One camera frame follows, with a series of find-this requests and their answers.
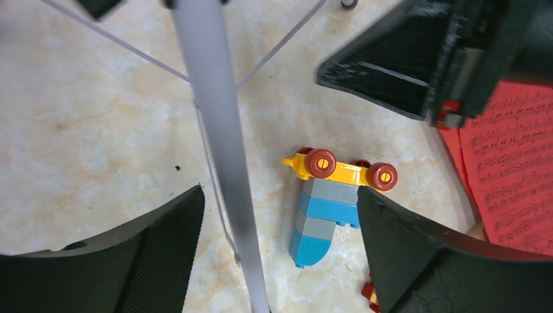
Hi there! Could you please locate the red owl toy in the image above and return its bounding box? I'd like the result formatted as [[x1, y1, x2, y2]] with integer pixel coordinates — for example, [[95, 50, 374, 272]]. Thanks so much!
[[361, 276, 381, 313]]

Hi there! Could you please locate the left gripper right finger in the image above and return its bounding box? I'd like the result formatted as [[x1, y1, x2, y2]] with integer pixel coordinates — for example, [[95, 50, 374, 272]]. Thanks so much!
[[357, 186, 552, 312]]

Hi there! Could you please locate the toy brick car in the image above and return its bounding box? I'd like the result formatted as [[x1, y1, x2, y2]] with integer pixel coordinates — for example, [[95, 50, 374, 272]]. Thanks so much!
[[282, 147, 398, 269]]

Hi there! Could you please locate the red sheet music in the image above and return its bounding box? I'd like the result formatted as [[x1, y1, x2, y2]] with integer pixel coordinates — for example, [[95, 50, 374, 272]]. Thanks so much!
[[441, 83, 552, 255]]

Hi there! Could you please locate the white music stand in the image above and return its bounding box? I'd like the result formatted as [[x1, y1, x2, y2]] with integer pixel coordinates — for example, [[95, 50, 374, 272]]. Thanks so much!
[[38, 0, 359, 313]]

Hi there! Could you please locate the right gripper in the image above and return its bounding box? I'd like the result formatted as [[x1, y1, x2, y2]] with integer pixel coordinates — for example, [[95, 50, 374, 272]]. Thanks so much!
[[316, 1, 552, 128]]

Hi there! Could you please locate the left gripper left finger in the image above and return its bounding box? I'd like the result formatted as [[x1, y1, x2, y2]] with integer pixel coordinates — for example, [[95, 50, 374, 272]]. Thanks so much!
[[1, 186, 205, 312]]

